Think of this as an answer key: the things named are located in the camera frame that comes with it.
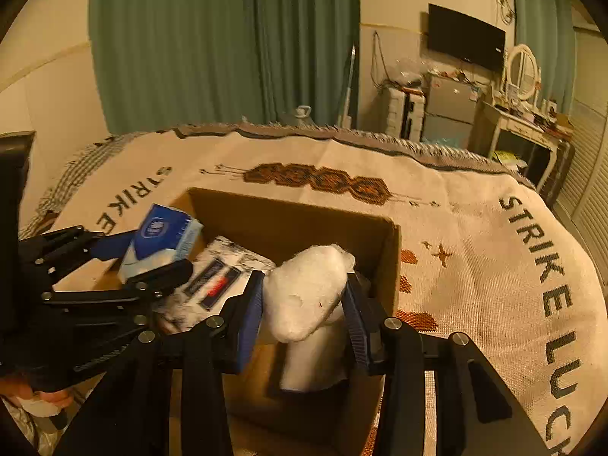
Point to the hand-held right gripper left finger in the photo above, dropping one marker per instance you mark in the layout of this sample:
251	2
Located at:
250	323

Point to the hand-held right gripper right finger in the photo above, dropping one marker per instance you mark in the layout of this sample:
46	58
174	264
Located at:
355	327

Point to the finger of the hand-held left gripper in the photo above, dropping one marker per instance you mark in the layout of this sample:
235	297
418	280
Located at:
113	247
164	275

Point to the blue white tissue pack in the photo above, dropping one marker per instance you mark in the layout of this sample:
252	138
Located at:
156	233

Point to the white plush toy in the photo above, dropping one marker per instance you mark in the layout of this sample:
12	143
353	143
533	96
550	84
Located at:
304	294

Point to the brown cardboard box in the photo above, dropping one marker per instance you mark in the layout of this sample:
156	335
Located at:
289	221

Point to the person's left hand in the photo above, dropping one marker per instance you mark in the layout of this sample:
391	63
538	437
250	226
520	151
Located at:
45	396

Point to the black white printed packet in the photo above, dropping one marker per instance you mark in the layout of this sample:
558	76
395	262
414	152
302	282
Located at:
214	285

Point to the beige printed blanket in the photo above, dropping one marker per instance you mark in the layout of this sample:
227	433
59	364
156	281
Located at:
479	266

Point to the white plastic jug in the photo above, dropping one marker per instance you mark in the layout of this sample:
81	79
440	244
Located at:
300	116

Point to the white drawer unit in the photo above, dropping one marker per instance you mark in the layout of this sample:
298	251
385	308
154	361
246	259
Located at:
395	111

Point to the wide green curtain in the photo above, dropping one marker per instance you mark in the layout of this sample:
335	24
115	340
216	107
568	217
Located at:
213	42

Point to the grey mini fridge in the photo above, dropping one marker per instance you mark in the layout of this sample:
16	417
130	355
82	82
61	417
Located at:
449	109

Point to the white dressing table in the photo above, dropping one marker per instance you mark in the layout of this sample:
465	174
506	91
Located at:
513	126

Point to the clear plastic bag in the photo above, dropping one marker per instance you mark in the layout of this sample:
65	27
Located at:
411	70

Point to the white louvred door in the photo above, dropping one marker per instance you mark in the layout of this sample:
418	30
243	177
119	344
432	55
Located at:
589	152

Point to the white oval vanity mirror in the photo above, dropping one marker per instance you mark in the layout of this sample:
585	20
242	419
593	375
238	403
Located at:
522	72

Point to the narrow green curtain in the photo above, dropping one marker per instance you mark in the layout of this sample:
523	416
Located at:
541	33

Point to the black wall television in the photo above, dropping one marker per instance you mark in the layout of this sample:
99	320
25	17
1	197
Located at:
468	38

